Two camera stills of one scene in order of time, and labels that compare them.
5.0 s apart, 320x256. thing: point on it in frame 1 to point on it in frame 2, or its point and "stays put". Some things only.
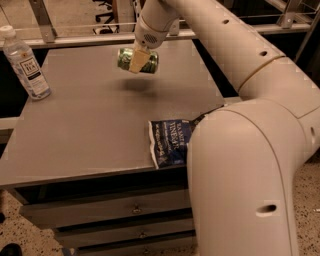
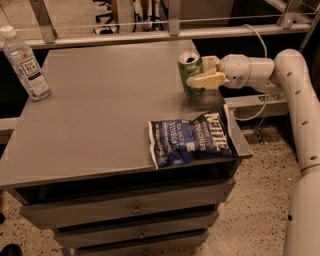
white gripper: x=145 y=34 to x=234 y=71
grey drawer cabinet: x=80 y=161 stays put
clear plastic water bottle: x=22 y=59 stays put
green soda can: x=125 y=56 to x=190 y=63
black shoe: x=11 y=249 stays put
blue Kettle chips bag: x=170 y=140 stays put
